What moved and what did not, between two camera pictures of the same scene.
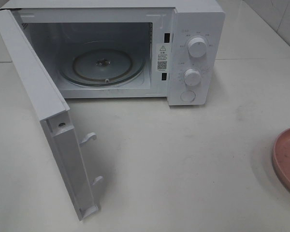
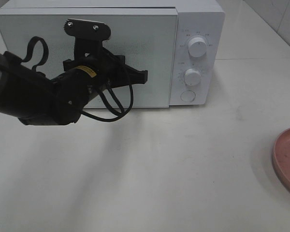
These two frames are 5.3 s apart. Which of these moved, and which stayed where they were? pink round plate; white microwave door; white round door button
Moved: white microwave door
Stayed: pink round plate; white round door button
